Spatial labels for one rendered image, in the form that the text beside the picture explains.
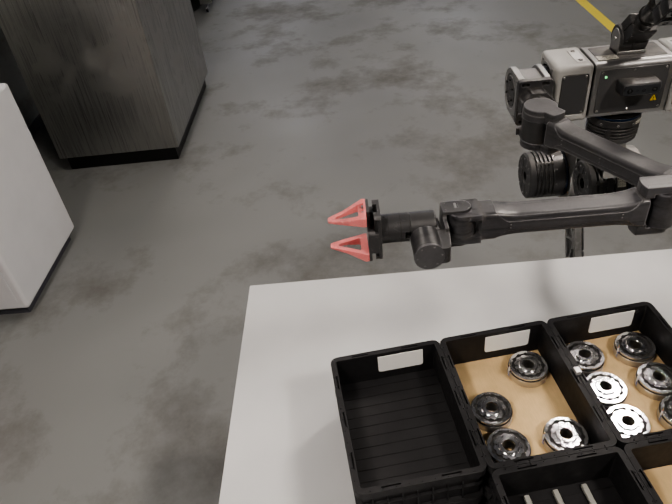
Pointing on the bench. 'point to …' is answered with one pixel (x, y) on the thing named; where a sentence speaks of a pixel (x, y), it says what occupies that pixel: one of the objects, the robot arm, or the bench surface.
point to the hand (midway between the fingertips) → (333, 233)
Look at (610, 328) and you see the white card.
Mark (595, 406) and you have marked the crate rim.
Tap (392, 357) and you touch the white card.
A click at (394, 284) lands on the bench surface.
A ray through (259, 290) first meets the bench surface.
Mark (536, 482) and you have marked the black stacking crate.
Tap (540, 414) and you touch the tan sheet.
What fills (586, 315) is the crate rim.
